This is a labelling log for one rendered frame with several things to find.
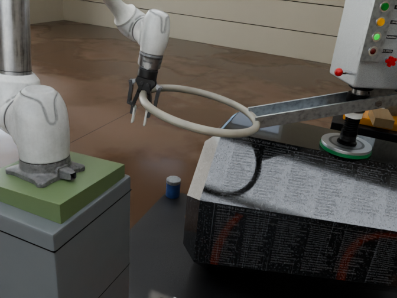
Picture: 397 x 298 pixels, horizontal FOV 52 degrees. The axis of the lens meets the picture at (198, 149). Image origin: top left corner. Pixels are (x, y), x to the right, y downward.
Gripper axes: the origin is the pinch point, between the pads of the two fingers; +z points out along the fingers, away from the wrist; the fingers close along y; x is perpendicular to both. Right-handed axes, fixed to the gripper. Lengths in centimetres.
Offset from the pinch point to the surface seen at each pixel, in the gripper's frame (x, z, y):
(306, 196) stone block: -2, 15, 74
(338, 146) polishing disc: 11, -5, 83
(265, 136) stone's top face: 20, 2, 54
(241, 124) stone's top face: 31, 3, 43
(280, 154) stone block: 11, 5, 61
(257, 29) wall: 656, 20, 73
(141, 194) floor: 91, 91, -5
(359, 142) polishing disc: 19, -7, 94
